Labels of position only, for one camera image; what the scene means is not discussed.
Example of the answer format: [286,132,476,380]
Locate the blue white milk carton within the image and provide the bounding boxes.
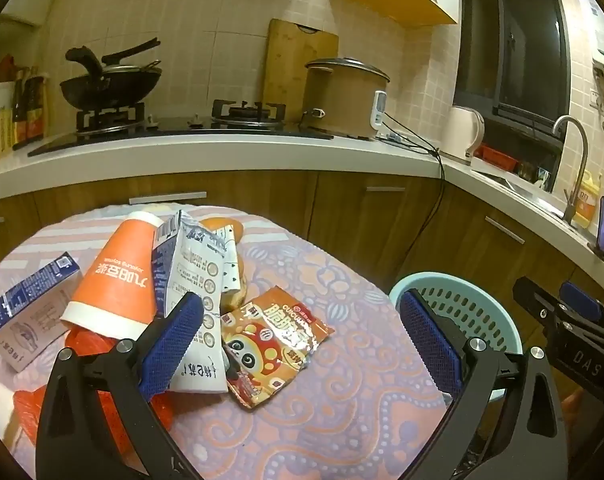
[151,210,240,395]

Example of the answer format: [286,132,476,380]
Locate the light blue plastic basket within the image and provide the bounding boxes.
[388,272,524,403]

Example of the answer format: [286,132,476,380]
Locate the metal faucet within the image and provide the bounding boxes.
[552,115,589,223]

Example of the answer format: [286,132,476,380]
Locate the red container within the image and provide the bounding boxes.
[474,144,520,171]

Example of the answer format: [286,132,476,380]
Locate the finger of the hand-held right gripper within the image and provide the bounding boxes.
[561,282,604,337]
[513,276,571,334]

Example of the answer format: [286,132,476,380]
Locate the plain orange snack packet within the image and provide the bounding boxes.
[13,326,177,461]

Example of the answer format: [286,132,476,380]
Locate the black gas stove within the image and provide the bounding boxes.
[27,101,335,158]

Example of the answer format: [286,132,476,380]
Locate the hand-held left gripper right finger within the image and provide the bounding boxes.
[398,287,569,480]

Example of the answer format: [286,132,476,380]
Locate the orange paper cup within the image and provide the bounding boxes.
[62,211,165,339]

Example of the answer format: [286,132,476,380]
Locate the dark window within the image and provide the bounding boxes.
[453,0,573,141]

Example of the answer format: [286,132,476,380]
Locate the wooden lower cabinets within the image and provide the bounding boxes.
[0,170,604,311]

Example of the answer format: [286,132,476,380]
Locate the small blue white milk box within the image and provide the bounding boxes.
[0,251,84,372]

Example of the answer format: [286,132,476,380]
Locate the kitchen sink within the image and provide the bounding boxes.
[474,167,568,211]

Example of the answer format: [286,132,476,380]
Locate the yellow dish soap bottle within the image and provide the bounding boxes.
[572,170,603,228]

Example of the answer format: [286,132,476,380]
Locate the rice cooker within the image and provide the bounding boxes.
[298,57,391,141]

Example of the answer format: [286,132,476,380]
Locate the wooden cutting board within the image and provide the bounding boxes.
[262,18,340,111]

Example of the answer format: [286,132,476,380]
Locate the white kitchen countertop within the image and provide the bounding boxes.
[0,125,604,281]

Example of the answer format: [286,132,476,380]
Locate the black wok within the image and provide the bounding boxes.
[59,62,164,111]

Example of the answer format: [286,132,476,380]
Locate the dark sauce bottle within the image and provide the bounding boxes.
[27,76,49,141]
[13,77,33,148]

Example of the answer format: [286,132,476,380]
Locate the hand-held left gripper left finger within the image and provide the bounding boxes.
[35,291,205,480]

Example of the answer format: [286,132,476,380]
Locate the black frying pan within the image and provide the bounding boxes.
[65,39,162,77]

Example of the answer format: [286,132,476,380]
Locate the white electric kettle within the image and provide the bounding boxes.
[439,106,486,165]

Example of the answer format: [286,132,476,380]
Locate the cartoon-print orange snack packet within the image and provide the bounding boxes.
[221,286,335,409]

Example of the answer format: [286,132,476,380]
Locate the black burner grate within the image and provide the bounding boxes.
[76,102,147,133]
[211,100,287,126]

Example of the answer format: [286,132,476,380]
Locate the black cable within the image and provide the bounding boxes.
[382,110,445,281]

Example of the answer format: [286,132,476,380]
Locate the white heart-patterned cloth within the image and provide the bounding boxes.
[217,227,243,296]

